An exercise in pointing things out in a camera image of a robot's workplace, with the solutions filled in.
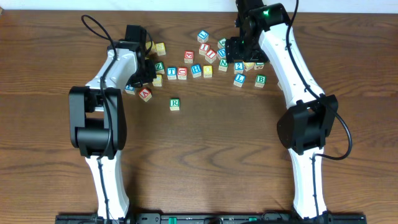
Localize green Z block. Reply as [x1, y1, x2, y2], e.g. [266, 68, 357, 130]
[155, 62, 165, 74]

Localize green N block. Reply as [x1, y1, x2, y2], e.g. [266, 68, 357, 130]
[218, 58, 228, 72]

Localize green B block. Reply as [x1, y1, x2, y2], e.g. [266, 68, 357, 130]
[254, 75, 267, 88]

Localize green J block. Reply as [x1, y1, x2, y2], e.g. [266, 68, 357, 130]
[254, 63, 265, 70]

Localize red i block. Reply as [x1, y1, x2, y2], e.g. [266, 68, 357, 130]
[198, 43, 210, 55]
[205, 49, 217, 63]

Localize blue l block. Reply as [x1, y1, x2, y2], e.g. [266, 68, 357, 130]
[197, 30, 209, 43]
[233, 73, 246, 88]

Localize blue L block lower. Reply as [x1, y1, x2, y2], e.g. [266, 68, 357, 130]
[233, 73, 246, 88]

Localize yellow S block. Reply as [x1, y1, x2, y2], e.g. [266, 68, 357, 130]
[155, 42, 166, 56]

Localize yellow O block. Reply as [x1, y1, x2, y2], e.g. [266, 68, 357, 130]
[203, 65, 213, 78]

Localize blue 2 block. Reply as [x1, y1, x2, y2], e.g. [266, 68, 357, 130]
[234, 62, 244, 74]

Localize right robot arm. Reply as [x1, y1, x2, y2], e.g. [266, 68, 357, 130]
[226, 0, 338, 220]

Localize yellow block far right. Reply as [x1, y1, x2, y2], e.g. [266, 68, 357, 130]
[277, 82, 283, 91]

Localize red A block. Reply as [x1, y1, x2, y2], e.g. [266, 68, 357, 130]
[139, 88, 152, 102]

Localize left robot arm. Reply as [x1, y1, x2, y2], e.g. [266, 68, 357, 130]
[68, 40, 155, 223]

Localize green 4 block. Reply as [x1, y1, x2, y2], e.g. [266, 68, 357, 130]
[218, 38, 226, 49]

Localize red I block lower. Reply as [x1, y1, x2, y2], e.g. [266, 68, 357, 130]
[205, 49, 217, 63]

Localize red I block upper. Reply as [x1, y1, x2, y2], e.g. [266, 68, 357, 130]
[198, 43, 210, 55]

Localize blue P block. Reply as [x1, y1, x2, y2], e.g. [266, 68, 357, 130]
[125, 85, 136, 95]

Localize green R block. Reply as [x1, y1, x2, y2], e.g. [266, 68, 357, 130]
[170, 98, 180, 111]

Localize yellow C block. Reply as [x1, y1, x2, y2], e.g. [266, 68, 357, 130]
[152, 74, 163, 87]

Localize blue L block top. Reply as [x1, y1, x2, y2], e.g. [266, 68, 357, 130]
[197, 30, 209, 43]

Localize blue H block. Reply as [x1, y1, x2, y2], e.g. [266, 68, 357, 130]
[191, 64, 202, 78]

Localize yellow block right centre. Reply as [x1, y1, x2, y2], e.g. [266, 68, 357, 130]
[243, 62, 255, 72]

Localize blue T block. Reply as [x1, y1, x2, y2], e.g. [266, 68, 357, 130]
[167, 67, 177, 80]

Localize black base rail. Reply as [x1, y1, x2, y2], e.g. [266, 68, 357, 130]
[55, 212, 367, 224]

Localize blue D block centre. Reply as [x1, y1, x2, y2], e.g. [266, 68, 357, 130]
[217, 48, 226, 60]

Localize red U block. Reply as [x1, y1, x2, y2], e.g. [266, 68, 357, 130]
[177, 67, 188, 80]

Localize yellow block top left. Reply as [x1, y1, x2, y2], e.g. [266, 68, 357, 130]
[146, 41, 157, 55]

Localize red E block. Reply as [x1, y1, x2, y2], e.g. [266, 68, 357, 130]
[184, 50, 194, 63]

